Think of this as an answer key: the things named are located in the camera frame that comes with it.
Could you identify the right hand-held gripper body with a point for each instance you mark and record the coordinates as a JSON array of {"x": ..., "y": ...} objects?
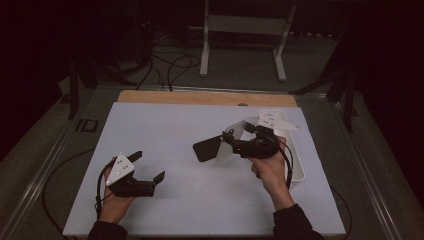
[{"x": 256, "y": 148}]

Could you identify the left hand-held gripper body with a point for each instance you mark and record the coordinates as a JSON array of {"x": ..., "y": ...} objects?
[{"x": 120, "y": 168}]

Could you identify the iridescent phone case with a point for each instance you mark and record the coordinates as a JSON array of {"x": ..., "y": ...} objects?
[{"x": 238, "y": 128}]

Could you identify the black phone case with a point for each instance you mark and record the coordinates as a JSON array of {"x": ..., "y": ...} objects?
[{"x": 206, "y": 149}]

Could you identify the white plastic basket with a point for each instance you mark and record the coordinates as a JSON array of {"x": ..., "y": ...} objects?
[{"x": 298, "y": 160}]

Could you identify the person's right hand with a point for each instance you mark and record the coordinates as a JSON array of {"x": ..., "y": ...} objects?
[{"x": 273, "y": 173}]

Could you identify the person's left hand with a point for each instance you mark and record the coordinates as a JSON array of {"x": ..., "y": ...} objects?
[{"x": 111, "y": 208}]

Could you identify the black tripod stand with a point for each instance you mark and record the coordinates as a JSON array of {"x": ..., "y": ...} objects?
[
  {"x": 349, "y": 106},
  {"x": 72, "y": 96}
]

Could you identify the white metal stand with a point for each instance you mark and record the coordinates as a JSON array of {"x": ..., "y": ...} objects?
[{"x": 246, "y": 25}]

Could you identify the small black floor frame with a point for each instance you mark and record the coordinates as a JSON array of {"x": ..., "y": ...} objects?
[{"x": 78, "y": 125}]

